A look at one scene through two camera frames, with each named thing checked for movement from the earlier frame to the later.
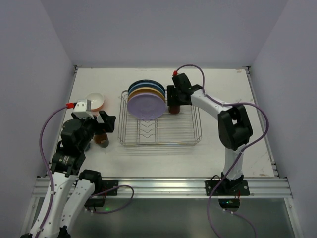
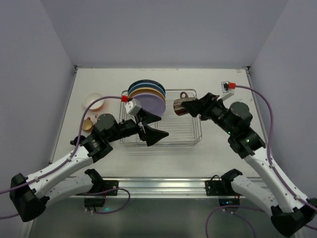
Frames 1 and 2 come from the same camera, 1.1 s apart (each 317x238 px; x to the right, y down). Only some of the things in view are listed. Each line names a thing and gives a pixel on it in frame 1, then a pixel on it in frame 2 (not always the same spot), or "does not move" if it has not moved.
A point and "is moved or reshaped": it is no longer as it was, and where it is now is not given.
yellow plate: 146,90 does not move
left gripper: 104,121 → 141,126
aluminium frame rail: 272,187 does not move
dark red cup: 174,109 is moved or reshaped
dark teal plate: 145,81 does not move
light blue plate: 147,85 does not move
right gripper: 174,95 → 205,106
